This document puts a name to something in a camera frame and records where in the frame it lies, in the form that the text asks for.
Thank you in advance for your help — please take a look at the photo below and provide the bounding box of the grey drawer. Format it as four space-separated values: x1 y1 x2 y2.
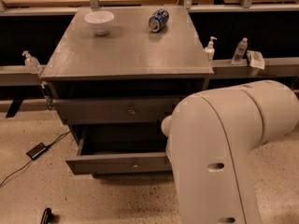
66 121 171 176
54 96 183 124

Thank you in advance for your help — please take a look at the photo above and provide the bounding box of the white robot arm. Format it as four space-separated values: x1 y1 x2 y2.
161 80 299 224

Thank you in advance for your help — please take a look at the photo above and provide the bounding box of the grey top drawer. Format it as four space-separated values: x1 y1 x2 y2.
54 96 183 124

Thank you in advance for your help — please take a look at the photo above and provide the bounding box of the grey wooden drawer cabinet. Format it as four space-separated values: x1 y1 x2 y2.
40 6 215 179

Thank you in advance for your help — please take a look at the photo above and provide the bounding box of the white pump sanitizer bottle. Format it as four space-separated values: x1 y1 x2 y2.
205 36 217 61

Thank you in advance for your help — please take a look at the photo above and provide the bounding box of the blue soda can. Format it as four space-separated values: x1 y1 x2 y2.
149 8 169 33

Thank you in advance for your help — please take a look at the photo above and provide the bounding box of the white ceramic bowl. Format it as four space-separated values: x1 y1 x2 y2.
84 10 115 35

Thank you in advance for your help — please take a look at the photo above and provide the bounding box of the clear plastic water bottle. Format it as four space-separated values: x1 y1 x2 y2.
232 37 248 64

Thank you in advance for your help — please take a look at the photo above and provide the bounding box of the crumpled plastic wrapper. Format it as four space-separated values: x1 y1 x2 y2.
247 50 265 70

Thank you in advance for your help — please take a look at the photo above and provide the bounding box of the black power adapter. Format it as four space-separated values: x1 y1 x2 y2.
26 143 48 160

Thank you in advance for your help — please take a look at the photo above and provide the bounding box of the clear pump bottle left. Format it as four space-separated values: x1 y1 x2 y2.
22 50 43 75

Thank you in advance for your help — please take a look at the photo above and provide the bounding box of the black object bottom edge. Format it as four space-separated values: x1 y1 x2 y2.
40 208 53 224

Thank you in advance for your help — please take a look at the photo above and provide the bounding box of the black adapter cable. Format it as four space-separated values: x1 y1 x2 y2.
0 130 72 189

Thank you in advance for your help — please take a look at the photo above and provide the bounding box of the grey metal rail shelf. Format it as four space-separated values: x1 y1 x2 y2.
0 57 299 86

